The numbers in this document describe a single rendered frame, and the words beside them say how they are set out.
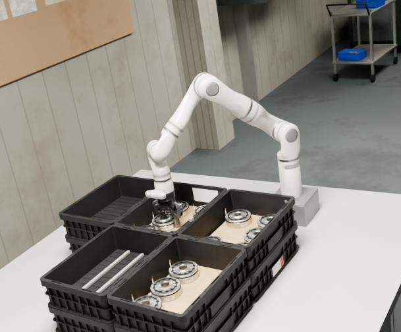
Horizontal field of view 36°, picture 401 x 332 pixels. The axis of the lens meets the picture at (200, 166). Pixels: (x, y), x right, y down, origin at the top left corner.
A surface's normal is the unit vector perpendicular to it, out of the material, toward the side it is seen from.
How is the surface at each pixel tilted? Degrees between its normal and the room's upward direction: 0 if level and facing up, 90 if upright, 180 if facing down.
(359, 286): 0
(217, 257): 90
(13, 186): 90
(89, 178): 90
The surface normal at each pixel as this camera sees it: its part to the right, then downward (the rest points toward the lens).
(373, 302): -0.15, -0.91
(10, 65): 0.85, 0.07
